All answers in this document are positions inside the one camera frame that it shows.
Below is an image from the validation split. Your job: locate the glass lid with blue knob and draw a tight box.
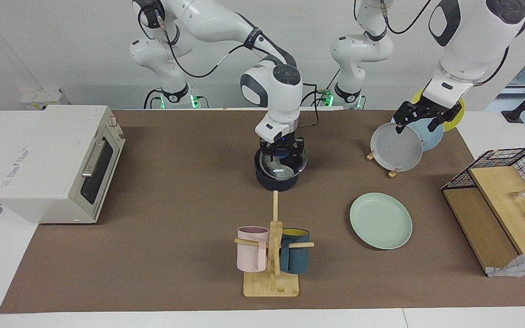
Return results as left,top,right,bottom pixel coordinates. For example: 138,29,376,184
257,145,309,181

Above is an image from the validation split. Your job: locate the light blue plate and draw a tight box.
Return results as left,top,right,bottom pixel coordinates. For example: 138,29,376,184
391,109,445,152

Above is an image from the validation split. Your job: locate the yellow plate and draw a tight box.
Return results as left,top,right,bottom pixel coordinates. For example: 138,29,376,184
412,87,465,133

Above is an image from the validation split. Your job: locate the grey plate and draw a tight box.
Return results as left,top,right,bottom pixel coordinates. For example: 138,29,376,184
371,122,423,173

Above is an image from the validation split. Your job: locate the wooden plate rack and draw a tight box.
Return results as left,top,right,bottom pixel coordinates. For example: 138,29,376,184
366,145,402,179

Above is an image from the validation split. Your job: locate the light green plate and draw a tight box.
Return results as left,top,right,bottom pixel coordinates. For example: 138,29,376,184
350,192,413,250

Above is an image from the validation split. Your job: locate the pink mug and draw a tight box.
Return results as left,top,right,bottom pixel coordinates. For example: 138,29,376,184
237,226,270,273

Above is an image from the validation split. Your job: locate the dark teal mug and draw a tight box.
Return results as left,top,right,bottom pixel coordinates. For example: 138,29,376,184
280,228,310,274

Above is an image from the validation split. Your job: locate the wooden mug tree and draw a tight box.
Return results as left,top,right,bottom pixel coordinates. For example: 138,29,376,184
234,190,314,297

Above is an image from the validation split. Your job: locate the brown table mat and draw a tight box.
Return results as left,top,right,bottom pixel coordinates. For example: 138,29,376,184
0,109,525,314

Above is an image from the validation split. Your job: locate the cream toaster oven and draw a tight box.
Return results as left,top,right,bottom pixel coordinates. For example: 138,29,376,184
0,105,125,225

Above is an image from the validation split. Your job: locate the black pot with blue handle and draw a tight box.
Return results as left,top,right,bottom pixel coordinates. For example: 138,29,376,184
254,148,303,192

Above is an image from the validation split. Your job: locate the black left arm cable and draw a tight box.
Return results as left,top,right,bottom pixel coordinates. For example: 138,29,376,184
379,0,525,87

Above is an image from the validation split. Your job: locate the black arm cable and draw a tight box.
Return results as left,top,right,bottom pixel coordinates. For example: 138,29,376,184
379,0,525,87
153,9,322,126

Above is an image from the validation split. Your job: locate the wire and wood shelf rack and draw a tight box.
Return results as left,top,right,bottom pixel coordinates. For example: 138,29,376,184
441,147,525,277

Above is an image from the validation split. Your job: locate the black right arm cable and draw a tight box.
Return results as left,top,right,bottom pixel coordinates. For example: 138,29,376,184
153,9,322,126

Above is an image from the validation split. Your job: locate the white wall socket box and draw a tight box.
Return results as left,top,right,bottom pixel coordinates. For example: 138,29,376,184
20,89,70,111

